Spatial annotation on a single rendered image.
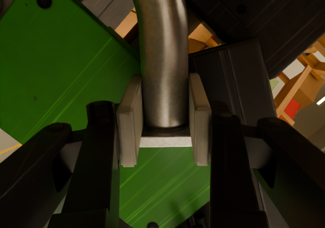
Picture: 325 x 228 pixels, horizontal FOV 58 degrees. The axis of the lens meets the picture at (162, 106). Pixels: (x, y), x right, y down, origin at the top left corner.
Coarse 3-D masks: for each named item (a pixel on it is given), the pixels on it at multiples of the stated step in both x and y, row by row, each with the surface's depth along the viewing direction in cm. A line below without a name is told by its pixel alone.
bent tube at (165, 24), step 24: (144, 0) 16; (168, 0) 16; (144, 24) 17; (168, 24) 16; (144, 48) 17; (168, 48) 17; (144, 72) 18; (168, 72) 17; (144, 96) 18; (168, 96) 18; (144, 120) 19; (168, 120) 18; (144, 144) 18; (168, 144) 18
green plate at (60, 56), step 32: (32, 0) 19; (64, 0) 19; (0, 32) 20; (32, 32) 20; (64, 32) 20; (96, 32) 20; (0, 64) 21; (32, 64) 21; (64, 64) 21; (96, 64) 21; (128, 64) 21; (0, 96) 22; (32, 96) 22; (64, 96) 22; (96, 96) 22; (32, 128) 23; (160, 160) 23; (192, 160) 23; (128, 192) 24; (160, 192) 24; (192, 192) 24; (128, 224) 26; (160, 224) 25
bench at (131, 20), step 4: (132, 12) 94; (128, 16) 95; (132, 16) 97; (136, 16) 101; (124, 20) 95; (128, 20) 98; (132, 20) 100; (136, 20) 104; (120, 24) 95; (124, 24) 98; (128, 24) 100; (132, 24) 103; (116, 28) 95; (120, 28) 98; (124, 28) 101; (128, 28) 104; (120, 32) 101; (124, 32) 104; (124, 36) 107
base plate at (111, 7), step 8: (88, 0) 63; (96, 0) 66; (104, 0) 69; (112, 0) 72; (120, 0) 76; (128, 0) 79; (88, 8) 66; (96, 8) 69; (104, 8) 72; (112, 8) 76; (120, 8) 80; (128, 8) 84; (96, 16) 72; (104, 16) 76; (112, 16) 80; (120, 16) 84; (112, 24) 84
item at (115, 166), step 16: (96, 112) 13; (112, 112) 13; (96, 128) 12; (112, 128) 12; (96, 144) 11; (112, 144) 11; (80, 160) 10; (96, 160) 10; (112, 160) 10; (80, 176) 9; (96, 176) 9; (112, 176) 9; (80, 192) 8; (96, 192) 8; (112, 192) 9; (64, 208) 7; (80, 208) 7; (96, 208) 7; (112, 208) 8; (48, 224) 6; (64, 224) 6; (80, 224) 6; (96, 224) 6; (112, 224) 8
